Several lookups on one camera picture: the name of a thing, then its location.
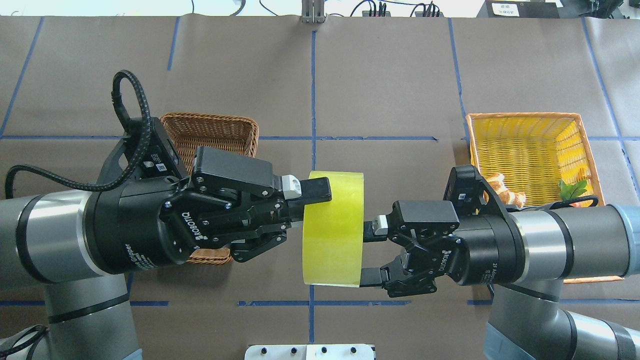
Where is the black box with label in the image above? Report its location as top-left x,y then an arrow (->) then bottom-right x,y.
476,0 -> 560,19

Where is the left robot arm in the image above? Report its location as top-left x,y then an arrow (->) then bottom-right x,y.
1,146 -> 332,360

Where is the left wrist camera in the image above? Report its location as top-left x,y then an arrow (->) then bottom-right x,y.
97,117 -> 188,184

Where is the toy carrot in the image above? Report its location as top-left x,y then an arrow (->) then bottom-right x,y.
558,178 -> 588,201

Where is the brown wicker basket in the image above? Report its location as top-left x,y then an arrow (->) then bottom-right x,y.
159,112 -> 260,265

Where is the toy croissant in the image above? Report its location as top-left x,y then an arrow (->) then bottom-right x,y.
485,172 -> 527,208

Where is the aluminium frame post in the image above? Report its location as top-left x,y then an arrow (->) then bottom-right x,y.
301,0 -> 327,24

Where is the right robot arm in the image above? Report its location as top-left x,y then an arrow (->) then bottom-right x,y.
359,201 -> 639,360

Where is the yellow tape roll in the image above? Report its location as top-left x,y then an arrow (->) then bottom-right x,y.
302,170 -> 365,288

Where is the black braided cable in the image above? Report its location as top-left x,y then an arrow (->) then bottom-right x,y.
4,70 -> 152,200

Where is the white mounting plate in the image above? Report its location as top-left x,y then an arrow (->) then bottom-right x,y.
244,343 -> 377,360

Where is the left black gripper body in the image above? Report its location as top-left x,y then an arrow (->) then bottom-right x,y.
85,146 -> 293,275

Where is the yellow plastic basket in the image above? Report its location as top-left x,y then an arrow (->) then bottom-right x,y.
465,112 -> 625,285

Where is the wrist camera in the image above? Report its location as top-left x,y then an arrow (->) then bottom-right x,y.
97,117 -> 188,184
443,164 -> 508,217

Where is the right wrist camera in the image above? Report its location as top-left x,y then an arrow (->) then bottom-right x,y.
443,164 -> 508,217

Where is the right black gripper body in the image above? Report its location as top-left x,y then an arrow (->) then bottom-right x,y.
380,201 -> 523,297

